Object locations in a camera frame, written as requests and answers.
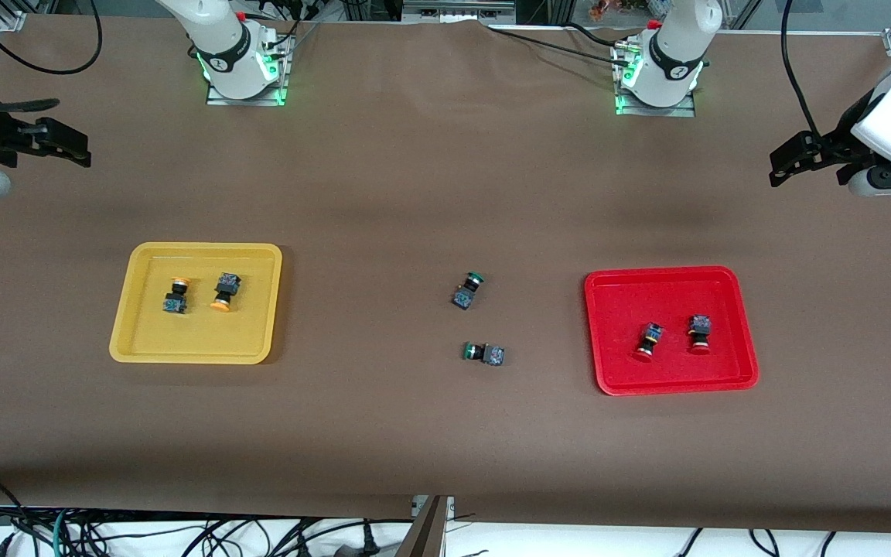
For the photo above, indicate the red plastic tray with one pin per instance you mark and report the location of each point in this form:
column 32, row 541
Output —
column 670, row 298

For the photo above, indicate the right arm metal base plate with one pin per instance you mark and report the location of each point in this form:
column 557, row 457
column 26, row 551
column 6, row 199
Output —
column 244, row 101

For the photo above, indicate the brown table cover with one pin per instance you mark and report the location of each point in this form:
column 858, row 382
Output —
column 445, row 433

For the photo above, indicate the red push button switch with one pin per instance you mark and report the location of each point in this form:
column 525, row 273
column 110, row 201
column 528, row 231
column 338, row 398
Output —
column 699, row 325
column 650, row 336

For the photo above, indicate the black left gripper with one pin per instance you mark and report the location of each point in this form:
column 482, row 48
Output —
column 838, row 141

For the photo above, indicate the aluminium frame post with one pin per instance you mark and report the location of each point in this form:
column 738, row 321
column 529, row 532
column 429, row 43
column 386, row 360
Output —
column 426, row 534

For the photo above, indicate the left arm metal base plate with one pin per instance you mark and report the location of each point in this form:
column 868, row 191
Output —
column 654, row 112

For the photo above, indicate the yellow push button switch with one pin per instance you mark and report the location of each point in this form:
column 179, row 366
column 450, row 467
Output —
column 175, row 302
column 225, row 286

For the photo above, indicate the grey background equipment box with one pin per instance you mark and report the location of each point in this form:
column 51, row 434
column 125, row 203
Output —
column 453, row 11

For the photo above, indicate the green push button switch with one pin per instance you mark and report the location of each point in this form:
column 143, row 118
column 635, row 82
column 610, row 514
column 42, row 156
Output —
column 492, row 356
column 462, row 296

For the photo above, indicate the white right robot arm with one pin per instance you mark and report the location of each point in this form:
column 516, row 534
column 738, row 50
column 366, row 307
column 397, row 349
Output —
column 217, row 39

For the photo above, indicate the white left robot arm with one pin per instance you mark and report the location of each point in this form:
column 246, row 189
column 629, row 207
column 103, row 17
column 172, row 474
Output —
column 677, row 46

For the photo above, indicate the yellow plastic tray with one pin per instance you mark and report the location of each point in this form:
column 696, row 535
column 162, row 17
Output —
column 198, row 336

